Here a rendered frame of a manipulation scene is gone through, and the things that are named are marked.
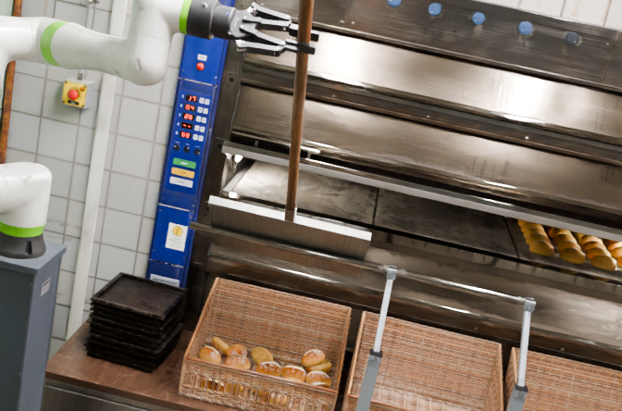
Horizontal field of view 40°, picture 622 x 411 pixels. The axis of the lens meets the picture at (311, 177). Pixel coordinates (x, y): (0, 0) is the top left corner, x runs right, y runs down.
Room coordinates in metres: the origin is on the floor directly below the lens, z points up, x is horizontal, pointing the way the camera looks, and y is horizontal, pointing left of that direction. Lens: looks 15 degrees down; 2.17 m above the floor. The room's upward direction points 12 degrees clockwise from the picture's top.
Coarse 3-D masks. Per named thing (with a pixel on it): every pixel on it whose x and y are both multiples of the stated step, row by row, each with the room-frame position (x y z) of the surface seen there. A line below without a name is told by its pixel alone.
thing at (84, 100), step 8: (64, 80) 3.18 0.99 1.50; (72, 80) 3.18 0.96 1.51; (64, 88) 3.17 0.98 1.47; (72, 88) 3.17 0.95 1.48; (88, 88) 3.17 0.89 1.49; (64, 96) 3.17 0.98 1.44; (80, 96) 3.17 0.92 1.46; (88, 96) 3.18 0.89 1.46; (64, 104) 3.18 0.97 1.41; (72, 104) 3.17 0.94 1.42; (80, 104) 3.17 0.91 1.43; (88, 104) 3.19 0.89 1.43
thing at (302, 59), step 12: (300, 0) 1.85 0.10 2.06; (312, 0) 1.85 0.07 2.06; (300, 12) 1.88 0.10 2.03; (312, 12) 1.88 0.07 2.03; (300, 24) 1.91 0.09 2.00; (300, 36) 1.94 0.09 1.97; (300, 60) 2.01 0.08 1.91; (300, 72) 2.04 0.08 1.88; (300, 84) 2.08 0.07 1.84; (300, 96) 2.12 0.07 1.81; (300, 108) 2.17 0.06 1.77; (300, 120) 2.22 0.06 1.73; (300, 132) 2.27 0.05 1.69; (300, 144) 2.32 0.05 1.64; (288, 180) 2.49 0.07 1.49; (288, 192) 2.55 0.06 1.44; (288, 204) 2.61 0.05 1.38
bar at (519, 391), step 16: (192, 224) 2.83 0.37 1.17; (208, 224) 2.85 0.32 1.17; (240, 240) 2.83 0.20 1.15; (256, 240) 2.82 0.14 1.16; (272, 240) 2.82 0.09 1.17; (320, 256) 2.80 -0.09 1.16; (336, 256) 2.80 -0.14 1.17; (384, 272) 2.79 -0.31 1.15; (400, 272) 2.79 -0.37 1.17; (416, 272) 2.80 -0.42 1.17; (448, 288) 2.78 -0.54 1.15; (464, 288) 2.77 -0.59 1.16; (480, 288) 2.78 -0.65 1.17; (384, 304) 2.71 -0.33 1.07; (528, 304) 2.75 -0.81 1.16; (384, 320) 2.67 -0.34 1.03; (528, 320) 2.73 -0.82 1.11; (528, 336) 2.69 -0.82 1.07; (368, 368) 2.56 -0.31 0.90; (368, 384) 2.56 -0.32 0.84; (368, 400) 2.56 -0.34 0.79; (512, 400) 2.54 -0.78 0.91
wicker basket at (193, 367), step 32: (224, 288) 3.15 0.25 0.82; (256, 288) 3.16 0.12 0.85; (224, 320) 3.12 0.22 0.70; (256, 320) 3.12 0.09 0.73; (288, 320) 3.13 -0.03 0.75; (320, 320) 3.13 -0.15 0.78; (192, 352) 2.83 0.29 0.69; (288, 352) 3.09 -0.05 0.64; (192, 384) 2.70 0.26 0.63; (224, 384) 2.70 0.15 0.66; (256, 384) 2.70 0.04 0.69; (288, 384) 2.69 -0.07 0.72
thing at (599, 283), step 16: (224, 192) 3.25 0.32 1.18; (272, 208) 3.19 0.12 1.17; (336, 224) 3.18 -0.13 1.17; (352, 224) 3.18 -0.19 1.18; (368, 224) 3.22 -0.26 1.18; (384, 240) 3.16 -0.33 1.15; (400, 240) 3.16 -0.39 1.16; (416, 240) 3.16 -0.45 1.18; (432, 240) 3.19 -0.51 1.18; (464, 256) 3.15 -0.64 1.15; (480, 256) 3.14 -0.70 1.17; (496, 256) 3.15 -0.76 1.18; (512, 256) 3.19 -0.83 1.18; (528, 272) 3.13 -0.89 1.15; (544, 272) 3.13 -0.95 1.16; (560, 272) 3.12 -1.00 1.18; (576, 272) 3.16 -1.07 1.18; (592, 288) 3.11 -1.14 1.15; (608, 288) 3.11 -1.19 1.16
